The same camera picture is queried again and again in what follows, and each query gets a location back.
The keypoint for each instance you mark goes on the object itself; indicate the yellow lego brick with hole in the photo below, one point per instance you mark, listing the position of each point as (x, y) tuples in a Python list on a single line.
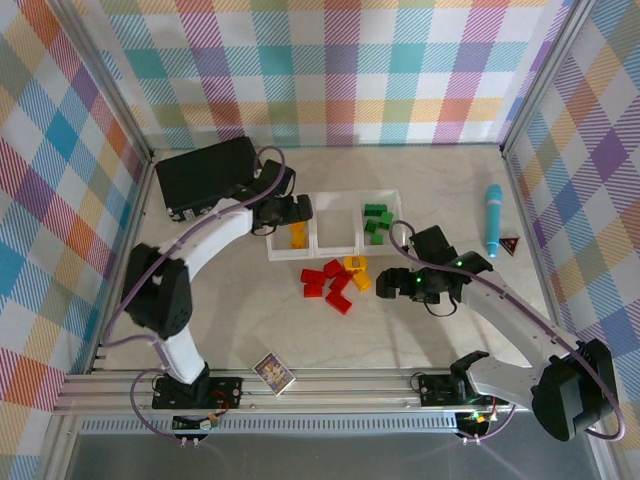
[(349, 265)]

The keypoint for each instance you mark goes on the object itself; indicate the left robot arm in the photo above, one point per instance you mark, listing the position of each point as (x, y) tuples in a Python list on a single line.
[(220, 227)]

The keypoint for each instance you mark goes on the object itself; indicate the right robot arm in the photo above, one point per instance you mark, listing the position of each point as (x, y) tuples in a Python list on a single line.
[(515, 315)]

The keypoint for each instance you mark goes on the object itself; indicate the clear three-compartment container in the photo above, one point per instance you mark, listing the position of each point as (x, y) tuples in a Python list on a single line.
[(315, 235)]

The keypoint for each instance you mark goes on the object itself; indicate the black red triangle piece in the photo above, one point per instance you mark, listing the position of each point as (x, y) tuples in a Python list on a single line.
[(510, 245)]

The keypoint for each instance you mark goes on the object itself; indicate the black hard case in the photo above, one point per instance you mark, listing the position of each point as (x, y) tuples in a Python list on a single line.
[(195, 180)]

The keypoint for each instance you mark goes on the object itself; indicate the blue marker pen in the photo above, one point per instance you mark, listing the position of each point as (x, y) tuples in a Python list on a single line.
[(492, 215)]

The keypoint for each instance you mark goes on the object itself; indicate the right power connector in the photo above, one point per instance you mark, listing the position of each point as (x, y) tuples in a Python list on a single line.
[(475, 420)]

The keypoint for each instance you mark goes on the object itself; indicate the power connector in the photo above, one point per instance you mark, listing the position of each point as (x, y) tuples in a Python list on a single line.
[(475, 420), (192, 422)]

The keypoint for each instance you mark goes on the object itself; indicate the small picture card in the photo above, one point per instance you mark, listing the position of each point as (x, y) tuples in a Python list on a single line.
[(274, 374)]

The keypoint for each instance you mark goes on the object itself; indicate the grey metal panel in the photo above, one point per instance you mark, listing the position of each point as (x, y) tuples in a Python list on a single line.
[(350, 460)]

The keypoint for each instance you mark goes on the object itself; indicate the left power connector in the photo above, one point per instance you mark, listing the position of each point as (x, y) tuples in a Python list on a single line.
[(192, 422)]

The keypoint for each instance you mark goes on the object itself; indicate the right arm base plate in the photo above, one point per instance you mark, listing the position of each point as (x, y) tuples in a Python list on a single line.
[(435, 390)]

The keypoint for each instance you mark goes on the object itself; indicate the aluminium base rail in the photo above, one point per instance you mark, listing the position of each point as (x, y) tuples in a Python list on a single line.
[(350, 390)]

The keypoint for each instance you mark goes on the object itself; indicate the right aluminium side rail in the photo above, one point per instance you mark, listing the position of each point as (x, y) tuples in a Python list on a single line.
[(531, 225)]

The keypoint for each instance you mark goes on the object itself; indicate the aluminium side rail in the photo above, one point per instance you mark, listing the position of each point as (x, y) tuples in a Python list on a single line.
[(531, 225), (137, 205)]

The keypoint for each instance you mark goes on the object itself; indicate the left aluminium side rail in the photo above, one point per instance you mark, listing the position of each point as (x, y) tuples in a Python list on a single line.
[(137, 205)]

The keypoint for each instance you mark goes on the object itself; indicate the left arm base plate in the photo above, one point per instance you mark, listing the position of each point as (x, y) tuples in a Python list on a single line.
[(227, 392)]

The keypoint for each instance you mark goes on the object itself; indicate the left aluminium corner post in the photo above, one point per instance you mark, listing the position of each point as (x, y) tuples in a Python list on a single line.
[(111, 85)]

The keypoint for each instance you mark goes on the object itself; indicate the aluminium corner post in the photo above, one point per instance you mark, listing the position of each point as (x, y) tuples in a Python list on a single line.
[(542, 75), (111, 85)]

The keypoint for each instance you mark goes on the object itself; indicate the right aluminium corner post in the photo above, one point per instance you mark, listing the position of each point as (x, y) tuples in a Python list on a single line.
[(542, 75)]

